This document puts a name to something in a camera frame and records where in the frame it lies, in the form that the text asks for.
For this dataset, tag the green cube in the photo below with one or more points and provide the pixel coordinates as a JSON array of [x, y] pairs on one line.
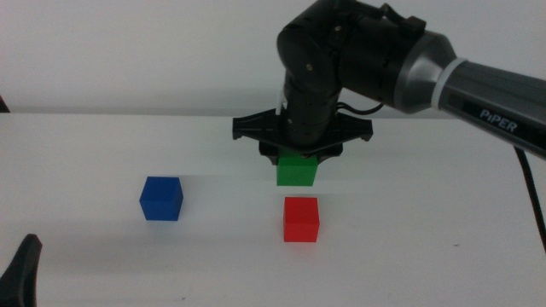
[[296, 172]]

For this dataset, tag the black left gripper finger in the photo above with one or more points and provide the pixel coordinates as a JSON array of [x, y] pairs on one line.
[[21, 277]]

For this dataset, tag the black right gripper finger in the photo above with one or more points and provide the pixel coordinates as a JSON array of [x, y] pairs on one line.
[[330, 154], [269, 154]]

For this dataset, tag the red cube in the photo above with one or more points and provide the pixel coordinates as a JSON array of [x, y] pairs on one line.
[[301, 219]]

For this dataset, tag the dark backdrop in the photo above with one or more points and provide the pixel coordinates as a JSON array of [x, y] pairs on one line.
[[2, 108]]

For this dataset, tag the blue cube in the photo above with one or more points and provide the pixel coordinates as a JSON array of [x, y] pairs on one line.
[[161, 200]]

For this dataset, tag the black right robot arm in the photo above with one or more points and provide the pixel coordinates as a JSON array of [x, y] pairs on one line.
[[426, 64]]

